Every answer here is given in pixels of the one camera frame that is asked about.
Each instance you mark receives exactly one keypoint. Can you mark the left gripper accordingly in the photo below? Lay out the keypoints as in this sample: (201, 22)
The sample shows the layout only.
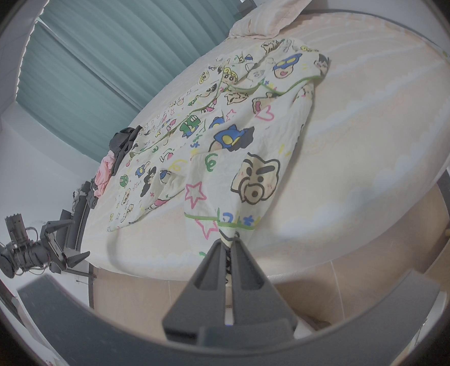
(34, 256)

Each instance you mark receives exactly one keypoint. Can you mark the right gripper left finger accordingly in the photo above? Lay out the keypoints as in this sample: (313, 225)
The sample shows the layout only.
(194, 307)

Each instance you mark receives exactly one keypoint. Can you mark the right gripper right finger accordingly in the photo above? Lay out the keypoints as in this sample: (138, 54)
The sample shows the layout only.
(263, 307)

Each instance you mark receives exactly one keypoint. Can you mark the white printed pyjama top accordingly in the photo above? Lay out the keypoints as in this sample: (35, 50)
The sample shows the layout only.
(247, 135)

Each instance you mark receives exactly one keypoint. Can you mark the bed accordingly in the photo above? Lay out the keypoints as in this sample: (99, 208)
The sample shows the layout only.
(362, 109)

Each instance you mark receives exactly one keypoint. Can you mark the grey garment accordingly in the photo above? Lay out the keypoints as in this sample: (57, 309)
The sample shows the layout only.
(92, 198)

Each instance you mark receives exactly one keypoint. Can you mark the pink garment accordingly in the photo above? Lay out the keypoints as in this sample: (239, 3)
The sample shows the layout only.
(103, 174)

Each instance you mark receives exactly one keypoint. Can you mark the black garment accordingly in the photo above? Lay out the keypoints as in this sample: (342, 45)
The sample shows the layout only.
(122, 139)

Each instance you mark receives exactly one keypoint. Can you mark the blue-green curtain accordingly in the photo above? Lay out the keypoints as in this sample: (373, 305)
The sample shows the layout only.
(68, 101)
(152, 21)

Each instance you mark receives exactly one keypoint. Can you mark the pale pink pillow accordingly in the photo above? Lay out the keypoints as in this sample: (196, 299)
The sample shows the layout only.
(278, 10)

